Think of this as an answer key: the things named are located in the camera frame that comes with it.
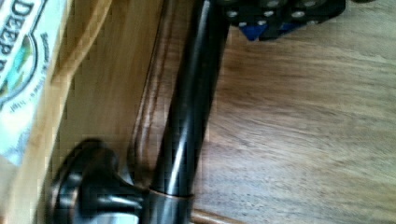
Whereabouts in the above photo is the white chips bag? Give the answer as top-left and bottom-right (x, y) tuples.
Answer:
(0, 0), (67, 166)

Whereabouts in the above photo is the wooden drawer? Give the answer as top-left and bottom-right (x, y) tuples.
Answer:
(1, 0), (396, 224)

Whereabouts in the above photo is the black gripper finger with blue tip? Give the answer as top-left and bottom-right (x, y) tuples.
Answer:
(218, 0), (346, 41)

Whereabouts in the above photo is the black drawer handle bar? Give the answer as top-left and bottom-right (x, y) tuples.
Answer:
(45, 0), (230, 224)

